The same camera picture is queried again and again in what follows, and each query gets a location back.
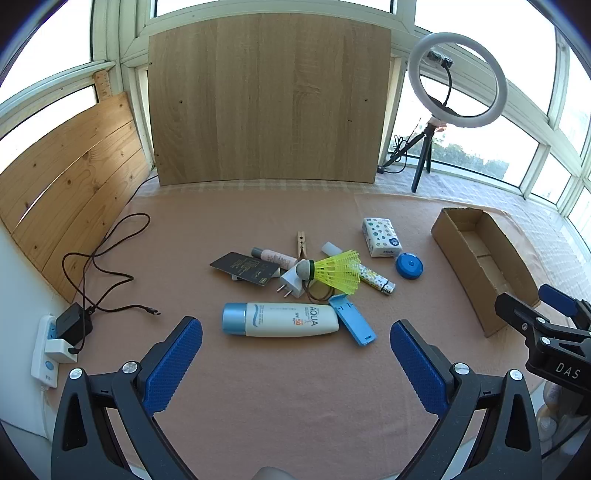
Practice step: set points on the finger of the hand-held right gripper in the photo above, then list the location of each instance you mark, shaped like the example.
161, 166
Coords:
512, 309
556, 297

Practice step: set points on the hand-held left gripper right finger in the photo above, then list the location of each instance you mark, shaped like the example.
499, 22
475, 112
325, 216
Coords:
418, 364

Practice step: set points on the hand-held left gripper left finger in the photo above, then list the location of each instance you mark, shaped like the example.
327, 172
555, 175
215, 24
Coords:
175, 364

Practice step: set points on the cardboard box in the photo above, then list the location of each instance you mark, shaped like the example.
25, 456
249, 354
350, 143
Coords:
489, 258

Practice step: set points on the white patterned lighter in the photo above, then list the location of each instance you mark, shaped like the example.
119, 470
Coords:
378, 280

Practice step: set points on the white sunscreen bottle blue cap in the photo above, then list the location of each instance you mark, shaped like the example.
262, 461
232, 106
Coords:
277, 318

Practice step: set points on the black packaging card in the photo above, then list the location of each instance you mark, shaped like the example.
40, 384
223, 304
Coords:
244, 267

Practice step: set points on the yellow shuttlecock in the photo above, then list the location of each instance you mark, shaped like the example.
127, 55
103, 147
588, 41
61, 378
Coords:
339, 272

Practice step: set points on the white usb charger plug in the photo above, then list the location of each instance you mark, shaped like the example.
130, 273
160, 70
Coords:
291, 279

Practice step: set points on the small white cap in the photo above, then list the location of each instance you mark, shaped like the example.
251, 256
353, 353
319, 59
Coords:
331, 248

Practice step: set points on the pink cosmetic tube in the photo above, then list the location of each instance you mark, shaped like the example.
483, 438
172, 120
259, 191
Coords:
277, 257

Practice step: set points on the wooden clothespin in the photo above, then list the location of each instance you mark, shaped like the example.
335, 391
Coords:
302, 244

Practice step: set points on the person's right hand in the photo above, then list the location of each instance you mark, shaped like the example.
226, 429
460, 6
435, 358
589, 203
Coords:
551, 406

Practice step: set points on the blue plastic cover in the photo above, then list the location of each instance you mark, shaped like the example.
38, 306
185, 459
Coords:
355, 325

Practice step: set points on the black charger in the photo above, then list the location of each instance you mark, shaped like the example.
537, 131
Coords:
71, 325

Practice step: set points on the white power adapter block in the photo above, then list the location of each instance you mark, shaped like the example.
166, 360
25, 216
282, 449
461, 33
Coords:
57, 350

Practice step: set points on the patterned tissue pack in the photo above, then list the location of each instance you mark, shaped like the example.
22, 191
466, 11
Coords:
381, 237

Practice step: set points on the white power strip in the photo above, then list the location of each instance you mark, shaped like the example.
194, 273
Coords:
41, 364

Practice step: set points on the black tripod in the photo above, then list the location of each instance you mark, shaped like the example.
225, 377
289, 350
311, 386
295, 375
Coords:
422, 157

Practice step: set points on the pine slat panel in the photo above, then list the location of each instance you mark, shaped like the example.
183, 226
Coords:
69, 175

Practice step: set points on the light oak board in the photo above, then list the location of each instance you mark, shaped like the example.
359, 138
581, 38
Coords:
268, 101

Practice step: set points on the white window frame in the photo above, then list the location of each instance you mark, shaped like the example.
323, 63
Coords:
129, 27

